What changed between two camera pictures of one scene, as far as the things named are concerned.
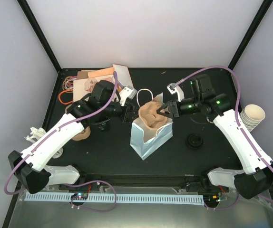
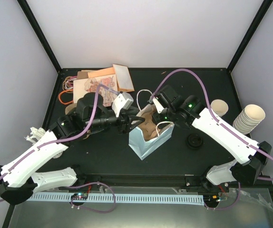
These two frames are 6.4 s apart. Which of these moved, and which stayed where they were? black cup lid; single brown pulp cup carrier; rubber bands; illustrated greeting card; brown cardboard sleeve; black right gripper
Moved: black right gripper; single brown pulp cup carrier
Stayed: black cup lid; brown cardboard sleeve; rubber bands; illustrated greeting card
